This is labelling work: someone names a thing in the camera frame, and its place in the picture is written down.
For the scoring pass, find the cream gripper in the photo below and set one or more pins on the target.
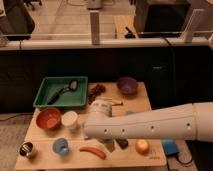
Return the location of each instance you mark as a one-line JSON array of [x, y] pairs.
[[109, 144]]

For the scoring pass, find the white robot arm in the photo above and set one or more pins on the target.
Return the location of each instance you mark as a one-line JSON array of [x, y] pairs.
[[191, 121]]

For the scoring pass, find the green plastic tray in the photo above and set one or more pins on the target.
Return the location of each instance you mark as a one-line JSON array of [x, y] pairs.
[[69, 99]]

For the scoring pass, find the black remote control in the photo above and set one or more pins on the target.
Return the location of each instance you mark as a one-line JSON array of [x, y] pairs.
[[123, 143]]

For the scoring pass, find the crumpled blue grey cloth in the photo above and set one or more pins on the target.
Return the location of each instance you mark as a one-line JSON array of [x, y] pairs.
[[83, 132]]

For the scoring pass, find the orange fruit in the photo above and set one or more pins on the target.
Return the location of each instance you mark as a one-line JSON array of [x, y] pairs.
[[142, 146]]

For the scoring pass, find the blue sponge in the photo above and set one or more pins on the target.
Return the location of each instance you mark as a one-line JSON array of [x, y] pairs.
[[129, 113]]

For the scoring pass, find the white cup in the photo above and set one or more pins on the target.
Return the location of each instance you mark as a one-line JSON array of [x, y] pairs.
[[70, 120]]

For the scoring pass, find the blue mug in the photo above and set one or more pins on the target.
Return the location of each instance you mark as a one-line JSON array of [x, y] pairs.
[[60, 146]]

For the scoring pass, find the dark red grape bunch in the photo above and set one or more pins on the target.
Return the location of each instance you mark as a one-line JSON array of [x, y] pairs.
[[95, 91]]

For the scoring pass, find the purple bowl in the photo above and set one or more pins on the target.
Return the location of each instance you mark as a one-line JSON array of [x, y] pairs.
[[127, 85]]

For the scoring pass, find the blue tape roll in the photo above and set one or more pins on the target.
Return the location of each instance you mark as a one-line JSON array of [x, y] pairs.
[[170, 147]]

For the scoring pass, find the orange red bowl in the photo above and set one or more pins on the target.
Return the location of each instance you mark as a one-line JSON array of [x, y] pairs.
[[49, 119]]

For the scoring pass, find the black tool on desk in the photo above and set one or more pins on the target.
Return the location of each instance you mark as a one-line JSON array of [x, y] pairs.
[[129, 33]]

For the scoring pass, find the black office chair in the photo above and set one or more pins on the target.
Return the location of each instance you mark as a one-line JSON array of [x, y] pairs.
[[15, 21]]

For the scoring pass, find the black handled brush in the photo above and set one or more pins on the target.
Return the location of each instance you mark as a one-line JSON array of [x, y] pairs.
[[71, 86]]

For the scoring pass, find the grey metal post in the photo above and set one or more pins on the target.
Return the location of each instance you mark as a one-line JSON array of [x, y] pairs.
[[95, 27]]

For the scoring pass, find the slanted metal bracket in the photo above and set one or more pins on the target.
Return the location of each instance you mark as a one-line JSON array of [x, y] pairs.
[[193, 22]]

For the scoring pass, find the white horizontal rail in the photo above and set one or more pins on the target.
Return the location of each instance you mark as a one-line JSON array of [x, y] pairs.
[[107, 43]]

